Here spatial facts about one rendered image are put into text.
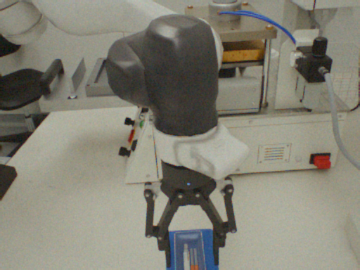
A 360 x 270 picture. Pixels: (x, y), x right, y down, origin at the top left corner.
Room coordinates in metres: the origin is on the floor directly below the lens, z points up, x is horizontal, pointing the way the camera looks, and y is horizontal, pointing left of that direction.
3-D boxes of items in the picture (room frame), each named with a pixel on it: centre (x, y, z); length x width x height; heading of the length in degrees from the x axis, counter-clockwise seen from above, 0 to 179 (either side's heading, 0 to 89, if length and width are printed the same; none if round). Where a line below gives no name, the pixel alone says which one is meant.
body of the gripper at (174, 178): (0.41, -0.01, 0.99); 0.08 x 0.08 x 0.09
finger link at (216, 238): (0.41, -0.05, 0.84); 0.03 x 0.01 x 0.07; 179
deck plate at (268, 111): (0.86, -0.16, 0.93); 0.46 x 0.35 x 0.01; 91
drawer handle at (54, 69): (0.85, 0.32, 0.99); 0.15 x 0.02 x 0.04; 1
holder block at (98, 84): (0.86, 0.13, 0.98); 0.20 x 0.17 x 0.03; 1
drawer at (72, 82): (0.86, 0.18, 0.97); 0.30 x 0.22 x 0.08; 91
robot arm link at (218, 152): (0.39, -0.03, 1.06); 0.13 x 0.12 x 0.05; 179
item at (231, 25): (0.84, -0.16, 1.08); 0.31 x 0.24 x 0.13; 1
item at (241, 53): (0.85, -0.12, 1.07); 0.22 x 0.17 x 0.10; 1
